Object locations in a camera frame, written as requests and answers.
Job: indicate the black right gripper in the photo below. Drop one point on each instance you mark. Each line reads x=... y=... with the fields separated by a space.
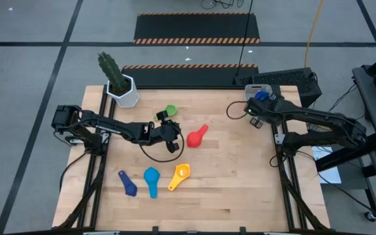
x=263 y=109

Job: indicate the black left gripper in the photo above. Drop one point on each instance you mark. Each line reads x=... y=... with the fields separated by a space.
x=166 y=132

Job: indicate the large blue measuring cup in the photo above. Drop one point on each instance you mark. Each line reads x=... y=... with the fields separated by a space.
x=261 y=95

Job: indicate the green measuring cup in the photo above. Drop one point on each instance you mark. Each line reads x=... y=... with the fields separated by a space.
x=171 y=110

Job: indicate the red measuring cup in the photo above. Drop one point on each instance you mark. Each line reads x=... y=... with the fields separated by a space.
x=194 y=138

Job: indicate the yellow measuring cup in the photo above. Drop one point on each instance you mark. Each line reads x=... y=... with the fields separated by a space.
x=183 y=170

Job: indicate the light blue measuring cup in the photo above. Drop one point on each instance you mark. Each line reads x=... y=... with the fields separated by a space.
x=151 y=176

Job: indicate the small dark blue measuring cup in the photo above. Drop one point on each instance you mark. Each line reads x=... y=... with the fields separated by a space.
x=130 y=188

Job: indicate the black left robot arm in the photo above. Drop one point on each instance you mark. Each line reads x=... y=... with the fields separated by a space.
x=109 y=125

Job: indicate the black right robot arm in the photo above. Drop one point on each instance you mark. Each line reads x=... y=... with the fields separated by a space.
x=322 y=119

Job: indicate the grey plastic basket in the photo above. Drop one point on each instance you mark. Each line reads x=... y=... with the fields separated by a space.
x=250 y=91

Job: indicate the white hexagonal plant pot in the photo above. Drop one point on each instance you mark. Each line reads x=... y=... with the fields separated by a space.
x=127 y=99

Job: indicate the hazard-striped black floor mat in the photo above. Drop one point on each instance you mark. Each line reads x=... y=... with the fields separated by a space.
x=194 y=27
x=188 y=77

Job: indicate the green cactus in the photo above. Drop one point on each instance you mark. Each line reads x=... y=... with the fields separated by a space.
x=113 y=72

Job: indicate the white paper sheet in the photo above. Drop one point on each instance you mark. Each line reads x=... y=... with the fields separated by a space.
x=333 y=174

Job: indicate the black caster wheel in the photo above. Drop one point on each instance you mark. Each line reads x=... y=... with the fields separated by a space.
x=370 y=216

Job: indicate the black aluminium table frame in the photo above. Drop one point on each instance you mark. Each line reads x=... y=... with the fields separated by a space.
x=112 y=112

